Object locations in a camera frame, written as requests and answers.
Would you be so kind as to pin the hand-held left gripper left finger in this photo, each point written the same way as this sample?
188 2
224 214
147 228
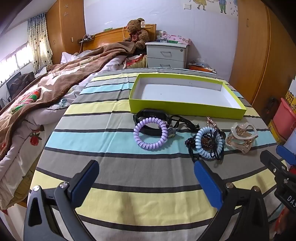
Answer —
84 183

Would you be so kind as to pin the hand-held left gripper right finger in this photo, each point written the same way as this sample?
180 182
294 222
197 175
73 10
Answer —
208 185

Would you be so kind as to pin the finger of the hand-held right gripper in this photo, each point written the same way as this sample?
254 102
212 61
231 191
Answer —
271 162
286 154

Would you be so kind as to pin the clear claw hair clip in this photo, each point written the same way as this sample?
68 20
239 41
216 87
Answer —
240 139

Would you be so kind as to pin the green shallow cardboard box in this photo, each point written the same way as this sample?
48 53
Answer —
185 95

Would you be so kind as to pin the black smart band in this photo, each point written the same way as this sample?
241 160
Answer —
148 112

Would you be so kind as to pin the yellow cardboard box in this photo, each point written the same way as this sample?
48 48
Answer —
276 132

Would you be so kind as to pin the pink plastic bin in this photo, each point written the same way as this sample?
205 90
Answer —
285 115

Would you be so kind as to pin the striped tablecloth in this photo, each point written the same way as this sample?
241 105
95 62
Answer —
129 171

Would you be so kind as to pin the white printed quilt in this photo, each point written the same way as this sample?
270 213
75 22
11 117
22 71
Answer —
23 148

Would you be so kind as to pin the plain wooden wardrobe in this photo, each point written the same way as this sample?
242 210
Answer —
252 51

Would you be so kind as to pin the brown blanket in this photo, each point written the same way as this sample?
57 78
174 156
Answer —
69 74

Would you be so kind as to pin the orange bin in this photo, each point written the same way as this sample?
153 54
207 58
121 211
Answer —
201 68

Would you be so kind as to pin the dark jacket on chair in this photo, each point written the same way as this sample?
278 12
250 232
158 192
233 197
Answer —
20 83

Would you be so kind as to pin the red and yellow pillow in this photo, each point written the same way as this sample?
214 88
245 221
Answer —
136 61

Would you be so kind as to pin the white nightstand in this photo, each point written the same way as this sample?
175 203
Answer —
166 54

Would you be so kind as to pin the window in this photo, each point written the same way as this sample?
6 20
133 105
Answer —
13 60

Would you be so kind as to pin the power strip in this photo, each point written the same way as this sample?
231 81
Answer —
86 39

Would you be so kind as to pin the wooden headboard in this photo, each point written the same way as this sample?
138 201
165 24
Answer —
108 37

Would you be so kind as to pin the pink flower print box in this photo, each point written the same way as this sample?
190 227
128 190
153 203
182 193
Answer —
178 38

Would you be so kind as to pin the dotted curtain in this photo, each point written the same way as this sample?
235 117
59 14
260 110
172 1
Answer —
40 39

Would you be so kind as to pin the wooden wardrobe with star marks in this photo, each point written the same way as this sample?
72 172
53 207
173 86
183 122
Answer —
66 27

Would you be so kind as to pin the brown teddy bear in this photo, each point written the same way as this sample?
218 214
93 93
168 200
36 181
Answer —
136 27

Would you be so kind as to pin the cartoon wall poster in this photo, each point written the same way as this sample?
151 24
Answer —
215 5

